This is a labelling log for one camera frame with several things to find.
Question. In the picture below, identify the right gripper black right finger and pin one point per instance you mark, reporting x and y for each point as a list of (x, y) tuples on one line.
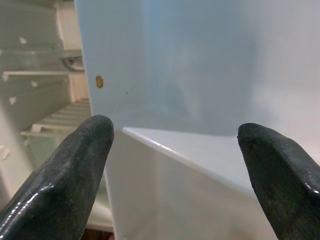
[(287, 190)]

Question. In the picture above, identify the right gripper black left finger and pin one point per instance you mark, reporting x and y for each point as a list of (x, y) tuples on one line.
[(57, 187)]

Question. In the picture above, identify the ribbed white fridge shelf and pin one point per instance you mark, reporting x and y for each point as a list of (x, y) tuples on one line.
[(65, 117)]

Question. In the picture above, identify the flat white-edged fridge shelf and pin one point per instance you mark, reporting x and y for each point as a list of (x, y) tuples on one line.
[(37, 72)]

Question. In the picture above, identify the grey fridge control housing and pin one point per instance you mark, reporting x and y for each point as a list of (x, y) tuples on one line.
[(72, 58)]

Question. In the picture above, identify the white fridge cabinet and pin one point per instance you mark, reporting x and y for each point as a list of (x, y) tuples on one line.
[(15, 25)]

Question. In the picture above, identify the white fridge door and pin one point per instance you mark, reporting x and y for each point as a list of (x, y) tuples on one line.
[(175, 62)]

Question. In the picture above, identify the white door shelf bin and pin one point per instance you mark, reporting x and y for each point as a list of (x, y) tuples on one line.
[(175, 200)]

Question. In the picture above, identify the tan oval door plug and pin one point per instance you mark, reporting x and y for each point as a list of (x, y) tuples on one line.
[(99, 82)]

